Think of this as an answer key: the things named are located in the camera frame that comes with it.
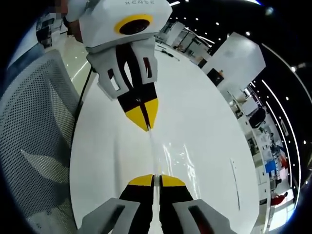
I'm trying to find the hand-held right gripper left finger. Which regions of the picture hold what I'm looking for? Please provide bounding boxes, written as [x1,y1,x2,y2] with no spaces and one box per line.
[81,174,155,234]

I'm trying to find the clear food packaging bag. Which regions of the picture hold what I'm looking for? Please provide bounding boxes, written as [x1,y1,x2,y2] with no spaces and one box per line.
[160,141,204,204]
[148,130,163,178]

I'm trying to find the blue storage bin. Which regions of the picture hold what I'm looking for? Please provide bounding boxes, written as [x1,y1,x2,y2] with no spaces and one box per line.
[265,161,277,175]

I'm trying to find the grey mesh office chair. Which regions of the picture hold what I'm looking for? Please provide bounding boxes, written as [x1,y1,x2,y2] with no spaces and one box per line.
[0,49,84,234]

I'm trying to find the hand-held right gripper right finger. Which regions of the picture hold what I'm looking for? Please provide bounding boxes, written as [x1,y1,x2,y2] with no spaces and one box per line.
[159,174,236,234]

